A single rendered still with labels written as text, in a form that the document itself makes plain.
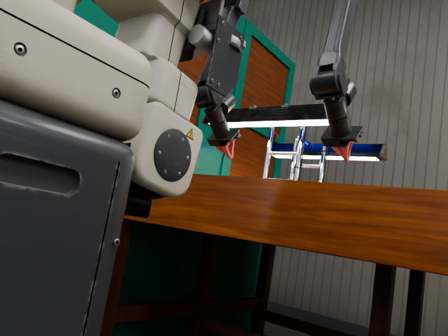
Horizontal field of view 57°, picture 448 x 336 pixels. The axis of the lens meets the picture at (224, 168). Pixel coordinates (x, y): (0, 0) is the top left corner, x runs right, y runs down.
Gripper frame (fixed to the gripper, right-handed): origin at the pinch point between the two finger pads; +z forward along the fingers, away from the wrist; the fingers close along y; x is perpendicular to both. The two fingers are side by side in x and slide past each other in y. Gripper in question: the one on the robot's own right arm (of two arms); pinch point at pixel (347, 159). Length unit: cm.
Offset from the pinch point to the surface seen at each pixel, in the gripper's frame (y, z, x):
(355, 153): 24, 43, -63
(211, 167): 91, 35, -36
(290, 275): 104, 175, -82
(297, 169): 34.1, 25.3, -26.2
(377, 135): 51, 101, -168
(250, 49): 92, 0, -103
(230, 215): 29.1, 5.2, 23.8
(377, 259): -15.0, 8.5, 27.5
